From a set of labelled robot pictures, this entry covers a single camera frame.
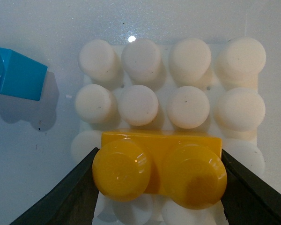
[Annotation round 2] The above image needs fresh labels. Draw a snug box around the blue three-stud block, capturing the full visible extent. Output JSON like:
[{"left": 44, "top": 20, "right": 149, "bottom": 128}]
[{"left": 0, "top": 47, "right": 48, "bottom": 101}]

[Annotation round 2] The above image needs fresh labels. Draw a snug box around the white studded base plate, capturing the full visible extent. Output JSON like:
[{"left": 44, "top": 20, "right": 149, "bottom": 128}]
[{"left": 71, "top": 37, "right": 266, "bottom": 225}]

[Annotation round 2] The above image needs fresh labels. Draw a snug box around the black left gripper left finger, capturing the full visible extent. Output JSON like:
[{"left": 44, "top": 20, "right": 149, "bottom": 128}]
[{"left": 11, "top": 148, "right": 98, "bottom": 225}]

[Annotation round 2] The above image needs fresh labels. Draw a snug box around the yellow two-stud block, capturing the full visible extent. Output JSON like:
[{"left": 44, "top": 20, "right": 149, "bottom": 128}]
[{"left": 92, "top": 129, "right": 227, "bottom": 210}]

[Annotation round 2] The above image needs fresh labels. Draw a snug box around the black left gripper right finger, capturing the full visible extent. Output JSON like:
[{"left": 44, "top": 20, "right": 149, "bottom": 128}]
[{"left": 221, "top": 150, "right": 281, "bottom": 225}]

